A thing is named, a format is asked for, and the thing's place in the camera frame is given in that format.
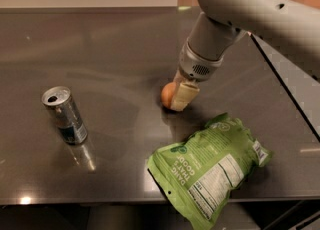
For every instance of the green snack bag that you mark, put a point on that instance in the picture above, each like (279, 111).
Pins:
(198, 175)

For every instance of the orange fruit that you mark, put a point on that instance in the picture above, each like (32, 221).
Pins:
(167, 94)

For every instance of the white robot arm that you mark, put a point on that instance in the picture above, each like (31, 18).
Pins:
(291, 28)

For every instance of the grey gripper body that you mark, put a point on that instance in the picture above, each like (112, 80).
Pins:
(194, 64)

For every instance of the silver drink can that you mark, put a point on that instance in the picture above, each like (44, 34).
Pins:
(65, 114)

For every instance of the grey side table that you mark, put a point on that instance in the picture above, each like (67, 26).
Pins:
(303, 90)

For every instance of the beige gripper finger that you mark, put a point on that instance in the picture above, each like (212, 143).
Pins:
(184, 93)
(178, 78)

